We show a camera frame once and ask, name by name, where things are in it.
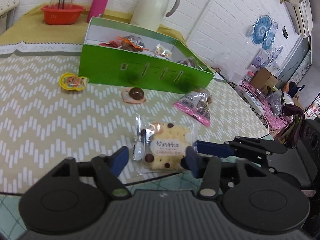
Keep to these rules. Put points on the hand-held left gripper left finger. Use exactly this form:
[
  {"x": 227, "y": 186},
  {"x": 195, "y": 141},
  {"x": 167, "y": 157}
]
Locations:
[{"x": 120, "y": 158}]

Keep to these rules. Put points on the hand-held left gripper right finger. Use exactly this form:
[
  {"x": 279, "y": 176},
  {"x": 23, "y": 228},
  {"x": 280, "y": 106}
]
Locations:
[{"x": 191, "y": 161}]

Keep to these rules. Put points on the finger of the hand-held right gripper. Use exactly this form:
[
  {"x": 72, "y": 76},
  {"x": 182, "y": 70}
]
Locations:
[{"x": 212, "y": 148}]

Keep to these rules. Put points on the chocolate chip cookie packet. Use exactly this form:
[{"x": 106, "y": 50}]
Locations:
[{"x": 165, "y": 140}]

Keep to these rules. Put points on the green cardboard box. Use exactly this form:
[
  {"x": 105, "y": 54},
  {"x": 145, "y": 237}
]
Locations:
[{"x": 112, "y": 67}]

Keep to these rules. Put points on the dark purple bag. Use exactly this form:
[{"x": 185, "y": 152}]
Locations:
[{"x": 293, "y": 120}]

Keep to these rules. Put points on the pink clear snack packet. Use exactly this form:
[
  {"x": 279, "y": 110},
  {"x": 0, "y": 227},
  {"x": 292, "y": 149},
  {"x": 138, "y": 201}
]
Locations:
[{"x": 195, "y": 105}]

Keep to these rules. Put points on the pink floral cloth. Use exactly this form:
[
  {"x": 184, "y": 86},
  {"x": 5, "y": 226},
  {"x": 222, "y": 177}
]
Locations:
[{"x": 271, "y": 117}]

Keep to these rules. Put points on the white power strip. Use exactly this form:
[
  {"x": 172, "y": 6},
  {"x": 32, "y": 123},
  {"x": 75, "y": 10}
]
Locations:
[{"x": 252, "y": 102}]

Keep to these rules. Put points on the brown jelly snack cup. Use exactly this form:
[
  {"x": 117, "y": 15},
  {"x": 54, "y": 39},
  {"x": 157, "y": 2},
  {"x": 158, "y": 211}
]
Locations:
[{"x": 135, "y": 93}]

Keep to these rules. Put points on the clear plastic bag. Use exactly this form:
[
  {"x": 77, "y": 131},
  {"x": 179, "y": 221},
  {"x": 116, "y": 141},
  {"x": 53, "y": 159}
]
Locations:
[{"x": 276, "y": 100}]

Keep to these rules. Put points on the zigzag patterned table mat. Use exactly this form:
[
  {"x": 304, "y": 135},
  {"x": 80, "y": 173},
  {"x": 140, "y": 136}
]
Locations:
[{"x": 50, "y": 117}]

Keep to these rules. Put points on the pink capped jar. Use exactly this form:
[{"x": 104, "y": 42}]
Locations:
[{"x": 250, "y": 76}]

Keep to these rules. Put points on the brown cardboard box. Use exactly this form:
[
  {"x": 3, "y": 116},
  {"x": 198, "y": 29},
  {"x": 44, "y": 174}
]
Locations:
[{"x": 263, "y": 78}]

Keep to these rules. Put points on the dark snack clear packet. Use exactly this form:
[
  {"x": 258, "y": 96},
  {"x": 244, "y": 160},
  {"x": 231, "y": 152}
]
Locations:
[{"x": 191, "y": 62}]

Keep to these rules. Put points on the yellow cartoon snack packet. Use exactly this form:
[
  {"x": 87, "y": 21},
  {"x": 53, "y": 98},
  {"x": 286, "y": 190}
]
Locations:
[{"x": 72, "y": 81}]

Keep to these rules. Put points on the small yellow white snack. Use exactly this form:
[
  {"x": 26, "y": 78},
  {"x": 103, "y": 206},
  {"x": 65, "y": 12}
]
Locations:
[{"x": 162, "y": 51}]

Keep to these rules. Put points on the brown wrapped snack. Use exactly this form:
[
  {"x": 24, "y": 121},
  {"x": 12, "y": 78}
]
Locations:
[{"x": 131, "y": 42}]

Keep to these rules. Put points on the teal checked cloth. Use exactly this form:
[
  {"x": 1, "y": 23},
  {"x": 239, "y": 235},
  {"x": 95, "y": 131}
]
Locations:
[{"x": 10, "y": 212}]

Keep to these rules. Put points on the small blue patterned plate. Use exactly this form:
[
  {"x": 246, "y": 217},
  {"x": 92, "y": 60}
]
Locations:
[{"x": 271, "y": 38}]

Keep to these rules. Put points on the large blue patterned plate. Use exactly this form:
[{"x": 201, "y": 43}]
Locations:
[{"x": 261, "y": 30}]

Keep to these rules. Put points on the white air conditioner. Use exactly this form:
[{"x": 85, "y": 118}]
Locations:
[{"x": 301, "y": 10}]

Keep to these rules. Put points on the red plastic basket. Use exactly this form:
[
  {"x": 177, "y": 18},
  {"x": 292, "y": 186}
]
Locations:
[{"x": 62, "y": 16}]

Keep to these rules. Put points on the cream thermal jug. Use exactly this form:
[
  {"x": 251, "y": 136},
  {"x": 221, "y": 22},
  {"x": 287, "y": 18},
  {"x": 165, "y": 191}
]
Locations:
[{"x": 152, "y": 7}]

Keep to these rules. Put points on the pink thermos bottle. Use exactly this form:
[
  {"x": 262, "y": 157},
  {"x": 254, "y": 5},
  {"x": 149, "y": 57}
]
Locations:
[{"x": 100, "y": 2}]

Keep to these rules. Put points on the yellow tablecloth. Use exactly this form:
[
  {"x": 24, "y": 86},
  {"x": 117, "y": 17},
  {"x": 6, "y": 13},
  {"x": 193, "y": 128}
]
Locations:
[{"x": 25, "y": 32}]

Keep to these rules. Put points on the purple patterned wall bags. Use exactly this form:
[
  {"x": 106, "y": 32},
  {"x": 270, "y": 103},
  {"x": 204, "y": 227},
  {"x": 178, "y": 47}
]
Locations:
[{"x": 267, "y": 57}]

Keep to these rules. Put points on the black wall fixture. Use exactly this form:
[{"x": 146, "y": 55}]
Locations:
[{"x": 284, "y": 32}]

